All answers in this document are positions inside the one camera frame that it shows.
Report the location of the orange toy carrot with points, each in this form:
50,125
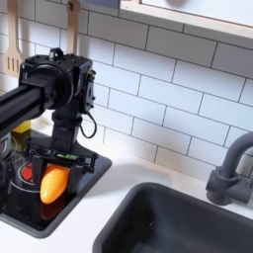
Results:
52,187

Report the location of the steel pot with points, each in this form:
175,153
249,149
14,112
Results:
4,145

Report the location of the black toy stove top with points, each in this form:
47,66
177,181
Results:
89,174

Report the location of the yellow block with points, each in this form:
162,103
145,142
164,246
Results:
21,126

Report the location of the dark grey sink basin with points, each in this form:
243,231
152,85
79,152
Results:
171,224

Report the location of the slotted wooden spatula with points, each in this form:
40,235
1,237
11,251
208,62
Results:
10,52

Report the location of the wooden spoon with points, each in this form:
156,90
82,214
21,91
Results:
73,33

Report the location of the grey extractor hood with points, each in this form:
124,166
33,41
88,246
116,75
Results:
102,2

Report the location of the dark grey tap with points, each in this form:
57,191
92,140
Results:
227,184

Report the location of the light wooden shelf frame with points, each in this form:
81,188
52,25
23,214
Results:
197,23

